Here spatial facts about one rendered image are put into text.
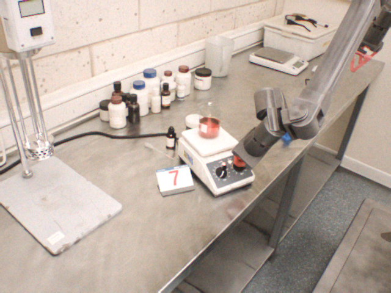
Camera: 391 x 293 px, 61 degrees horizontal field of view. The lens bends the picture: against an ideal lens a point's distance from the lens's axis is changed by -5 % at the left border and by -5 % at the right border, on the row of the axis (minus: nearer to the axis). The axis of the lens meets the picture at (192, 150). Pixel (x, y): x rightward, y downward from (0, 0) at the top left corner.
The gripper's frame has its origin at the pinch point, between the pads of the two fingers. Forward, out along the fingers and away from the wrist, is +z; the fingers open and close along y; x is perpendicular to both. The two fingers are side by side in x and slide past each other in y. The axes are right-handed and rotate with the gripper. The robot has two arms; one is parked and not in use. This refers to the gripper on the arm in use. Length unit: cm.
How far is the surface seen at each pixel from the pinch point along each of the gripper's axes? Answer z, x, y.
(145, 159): 15.5, -19.6, 10.7
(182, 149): 8.7, -13.4, 3.9
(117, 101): 16.9, -39.6, 2.6
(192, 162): 6.5, -8.8, 6.0
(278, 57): 32, -19, -86
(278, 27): 32, -31, -105
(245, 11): 35, -50, -100
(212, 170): 1.4, -3.2, 6.4
